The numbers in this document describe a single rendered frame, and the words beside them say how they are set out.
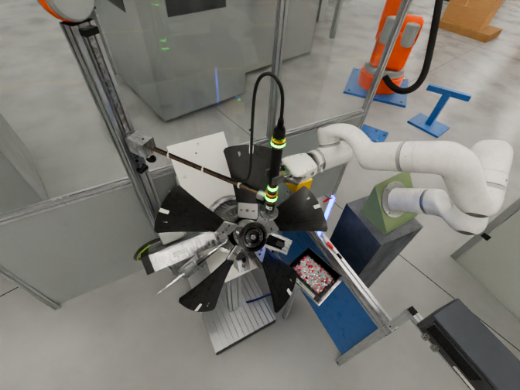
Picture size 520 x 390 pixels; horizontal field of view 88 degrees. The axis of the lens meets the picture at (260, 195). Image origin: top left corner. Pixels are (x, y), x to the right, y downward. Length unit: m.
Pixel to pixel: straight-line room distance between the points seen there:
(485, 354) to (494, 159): 0.57
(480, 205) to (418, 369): 1.69
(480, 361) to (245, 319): 1.41
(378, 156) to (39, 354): 2.38
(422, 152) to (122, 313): 2.15
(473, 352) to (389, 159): 0.63
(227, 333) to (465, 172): 1.71
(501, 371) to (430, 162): 0.64
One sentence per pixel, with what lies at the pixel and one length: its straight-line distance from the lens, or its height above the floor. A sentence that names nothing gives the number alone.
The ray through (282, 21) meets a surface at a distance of 1.53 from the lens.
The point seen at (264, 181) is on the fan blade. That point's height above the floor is 1.36.
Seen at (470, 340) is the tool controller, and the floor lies 1.24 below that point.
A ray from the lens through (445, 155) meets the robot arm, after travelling 0.83.
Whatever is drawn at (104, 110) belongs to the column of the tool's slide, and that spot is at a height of 1.51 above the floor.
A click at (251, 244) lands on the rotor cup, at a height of 1.20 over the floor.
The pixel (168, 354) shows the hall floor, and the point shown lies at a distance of 2.21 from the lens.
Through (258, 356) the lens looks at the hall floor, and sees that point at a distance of 2.15.
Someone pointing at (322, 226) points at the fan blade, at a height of 1.16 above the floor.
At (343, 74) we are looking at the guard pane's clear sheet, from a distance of 1.97.
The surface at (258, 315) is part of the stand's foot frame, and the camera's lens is 2.15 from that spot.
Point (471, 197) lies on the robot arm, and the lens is 0.91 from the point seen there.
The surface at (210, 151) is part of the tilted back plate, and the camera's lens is 1.26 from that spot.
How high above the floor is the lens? 2.11
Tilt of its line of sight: 49 degrees down
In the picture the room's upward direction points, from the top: 4 degrees clockwise
